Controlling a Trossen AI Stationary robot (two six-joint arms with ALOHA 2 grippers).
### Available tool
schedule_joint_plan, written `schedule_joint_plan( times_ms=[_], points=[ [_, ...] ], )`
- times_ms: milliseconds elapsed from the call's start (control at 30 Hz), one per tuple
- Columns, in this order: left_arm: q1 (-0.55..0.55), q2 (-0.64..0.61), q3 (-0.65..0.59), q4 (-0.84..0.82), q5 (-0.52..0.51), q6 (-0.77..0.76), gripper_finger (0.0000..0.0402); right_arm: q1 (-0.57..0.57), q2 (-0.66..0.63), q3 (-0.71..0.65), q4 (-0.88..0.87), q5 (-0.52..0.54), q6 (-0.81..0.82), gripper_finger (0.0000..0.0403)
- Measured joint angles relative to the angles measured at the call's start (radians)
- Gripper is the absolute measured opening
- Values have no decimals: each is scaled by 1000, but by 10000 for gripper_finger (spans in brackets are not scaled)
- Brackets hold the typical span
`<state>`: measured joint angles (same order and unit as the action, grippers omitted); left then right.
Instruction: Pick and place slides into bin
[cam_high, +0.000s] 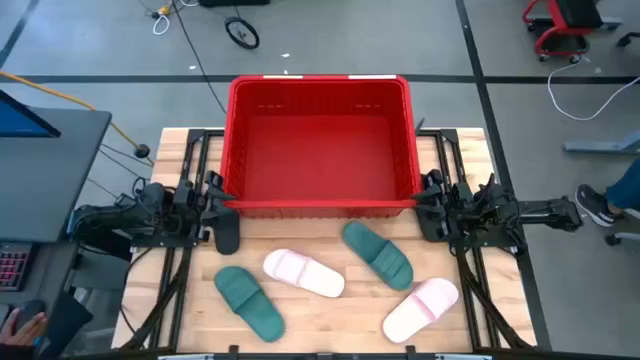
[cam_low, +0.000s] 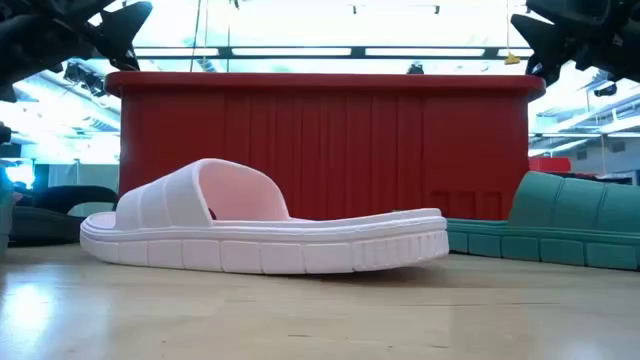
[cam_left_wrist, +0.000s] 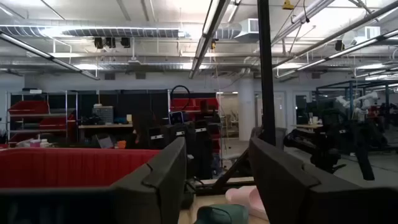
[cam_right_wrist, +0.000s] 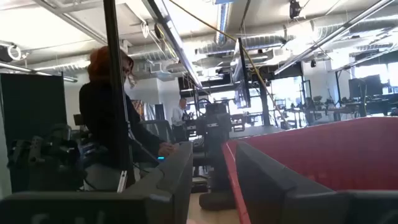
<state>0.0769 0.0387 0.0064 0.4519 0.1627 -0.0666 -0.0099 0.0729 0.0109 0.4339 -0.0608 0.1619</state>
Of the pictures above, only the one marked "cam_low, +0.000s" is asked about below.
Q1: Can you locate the pink foam slide sandal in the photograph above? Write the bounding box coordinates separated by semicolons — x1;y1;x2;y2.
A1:
78;157;450;276

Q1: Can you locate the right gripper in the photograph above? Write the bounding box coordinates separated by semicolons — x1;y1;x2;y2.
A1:
509;0;640;87

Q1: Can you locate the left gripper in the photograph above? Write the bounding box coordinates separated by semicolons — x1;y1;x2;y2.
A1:
0;0;154;104

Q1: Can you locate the green foam slide sandal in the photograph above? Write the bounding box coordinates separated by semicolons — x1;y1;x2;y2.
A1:
446;170;640;272

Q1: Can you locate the black foam slide sandal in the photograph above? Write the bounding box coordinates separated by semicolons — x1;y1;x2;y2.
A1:
8;184;120;247

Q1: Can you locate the red plastic bin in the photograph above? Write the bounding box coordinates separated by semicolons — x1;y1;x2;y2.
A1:
104;70;547;222

